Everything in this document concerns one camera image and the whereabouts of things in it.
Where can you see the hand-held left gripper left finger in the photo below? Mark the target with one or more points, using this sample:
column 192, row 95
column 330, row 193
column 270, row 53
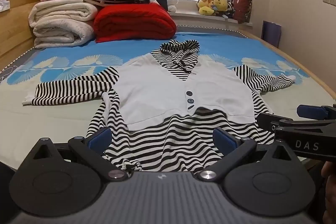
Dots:
column 100, row 138

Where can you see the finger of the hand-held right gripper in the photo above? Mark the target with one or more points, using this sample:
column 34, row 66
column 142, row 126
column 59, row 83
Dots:
column 305, row 110
column 270, row 120

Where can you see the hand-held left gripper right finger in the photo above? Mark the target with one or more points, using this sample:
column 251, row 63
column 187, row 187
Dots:
column 224, row 138

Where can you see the striped hooded top white vest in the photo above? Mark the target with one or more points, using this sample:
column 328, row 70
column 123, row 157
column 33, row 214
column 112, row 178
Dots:
column 170, row 87

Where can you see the person's right hand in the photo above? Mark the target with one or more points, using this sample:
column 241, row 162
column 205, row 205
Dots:
column 330, row 179

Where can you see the blue patterned bed sheet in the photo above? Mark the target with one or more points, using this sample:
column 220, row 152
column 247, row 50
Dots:
column 65, row 113

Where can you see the purple flat board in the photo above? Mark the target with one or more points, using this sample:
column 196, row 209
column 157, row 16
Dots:
column 271, row 33

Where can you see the red cushion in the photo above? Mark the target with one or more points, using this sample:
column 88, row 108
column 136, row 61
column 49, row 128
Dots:
column 242, row 7

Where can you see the red folded blanket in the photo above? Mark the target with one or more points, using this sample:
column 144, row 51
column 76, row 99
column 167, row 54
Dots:
column 131, row 22

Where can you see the white folded quilt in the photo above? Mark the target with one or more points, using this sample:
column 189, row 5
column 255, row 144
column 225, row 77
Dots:
column 60, row 24

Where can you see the white windowsill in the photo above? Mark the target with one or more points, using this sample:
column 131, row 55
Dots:
column 199, row 19

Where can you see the yellow plush toy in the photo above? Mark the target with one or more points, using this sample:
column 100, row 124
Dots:
column 205, row 5
column 220, row 3

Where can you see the dark dotted trim cloth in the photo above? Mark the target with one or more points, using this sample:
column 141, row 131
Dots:
column 118, row 0

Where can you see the white plush toy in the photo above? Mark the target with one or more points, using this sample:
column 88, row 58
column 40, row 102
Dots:
column 172, row 2

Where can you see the tissue box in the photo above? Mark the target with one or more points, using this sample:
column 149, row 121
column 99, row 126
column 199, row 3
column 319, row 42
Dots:
column 4, row 5

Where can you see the wooden bed frame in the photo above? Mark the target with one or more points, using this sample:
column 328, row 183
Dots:
column 302, row 61

